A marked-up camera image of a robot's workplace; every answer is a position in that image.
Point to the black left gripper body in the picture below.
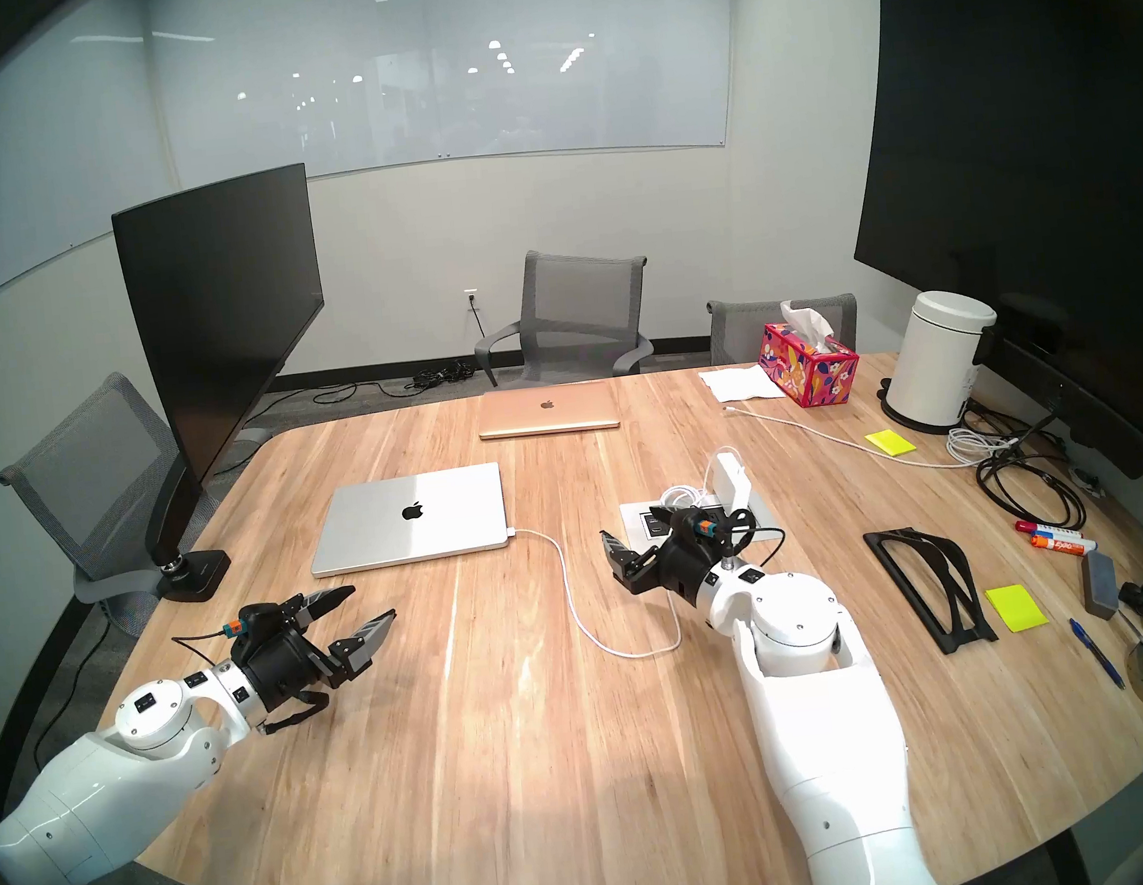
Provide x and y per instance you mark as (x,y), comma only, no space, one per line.
(286,665)

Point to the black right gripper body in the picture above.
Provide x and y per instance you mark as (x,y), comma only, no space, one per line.
(689,566)

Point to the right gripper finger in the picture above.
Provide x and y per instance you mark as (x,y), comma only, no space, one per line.
(618,547)
(640,578)

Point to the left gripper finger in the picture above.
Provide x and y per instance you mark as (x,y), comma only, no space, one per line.
(324,602)
(365,645)

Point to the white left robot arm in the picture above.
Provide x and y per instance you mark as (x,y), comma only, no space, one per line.
(92,784)

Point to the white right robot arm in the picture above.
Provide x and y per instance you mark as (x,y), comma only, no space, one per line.
(820,724)

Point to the silver MacBook laptop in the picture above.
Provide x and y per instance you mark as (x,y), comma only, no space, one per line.
(390,539)

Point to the gold MacBook laptop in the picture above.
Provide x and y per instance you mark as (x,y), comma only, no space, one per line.
(529,415)

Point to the black curved desk monitor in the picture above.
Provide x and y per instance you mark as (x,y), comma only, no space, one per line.
(217,310)

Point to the white power adapter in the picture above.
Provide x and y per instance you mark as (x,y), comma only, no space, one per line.
(731,481)

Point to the white paper napkin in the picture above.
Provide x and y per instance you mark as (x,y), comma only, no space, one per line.
(742,385)

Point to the black plastic laptop stand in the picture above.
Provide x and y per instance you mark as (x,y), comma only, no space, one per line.
(879,543)

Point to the colourful floral tissue box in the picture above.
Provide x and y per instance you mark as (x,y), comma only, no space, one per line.
(806,372)

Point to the small yellow sticky note pad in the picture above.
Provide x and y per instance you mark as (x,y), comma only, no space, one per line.
(891,443)

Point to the grey mesh office chair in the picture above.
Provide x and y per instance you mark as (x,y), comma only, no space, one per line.
(752,329)

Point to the grey mesh chair with armrests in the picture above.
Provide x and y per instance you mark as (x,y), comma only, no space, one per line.
(577,295)

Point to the grey mesh armless chair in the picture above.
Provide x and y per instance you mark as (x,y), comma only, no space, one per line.
(92,473)

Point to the white cylindrical bin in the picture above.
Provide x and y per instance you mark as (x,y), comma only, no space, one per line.
(931,362)

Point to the large yellow sticky note pad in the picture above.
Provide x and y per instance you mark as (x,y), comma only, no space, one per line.
(1016,608)

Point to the whiteboard marker orange label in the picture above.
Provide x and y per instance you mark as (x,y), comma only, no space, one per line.
(1064,545)

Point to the grey whiteboard eraser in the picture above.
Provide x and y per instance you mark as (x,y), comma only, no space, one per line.
(1100,586)

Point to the blue ballpoint pen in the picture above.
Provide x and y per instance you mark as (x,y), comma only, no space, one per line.
(1096,652)

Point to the small black clip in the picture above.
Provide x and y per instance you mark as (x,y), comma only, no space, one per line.
(1139,598)

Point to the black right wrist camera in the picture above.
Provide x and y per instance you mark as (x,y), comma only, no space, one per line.
(690,521)

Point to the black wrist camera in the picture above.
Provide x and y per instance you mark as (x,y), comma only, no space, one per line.
(259,615)
(690,521)

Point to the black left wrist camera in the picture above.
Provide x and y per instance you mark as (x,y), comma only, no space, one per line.
(259,615)

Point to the wide glass wall whiteboard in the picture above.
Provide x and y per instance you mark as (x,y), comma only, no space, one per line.
(444,57)

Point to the frosted glass wall panel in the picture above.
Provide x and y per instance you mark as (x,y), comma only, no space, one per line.
(32,167)

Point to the large black wall television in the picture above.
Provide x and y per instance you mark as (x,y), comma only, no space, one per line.
(1026,152)

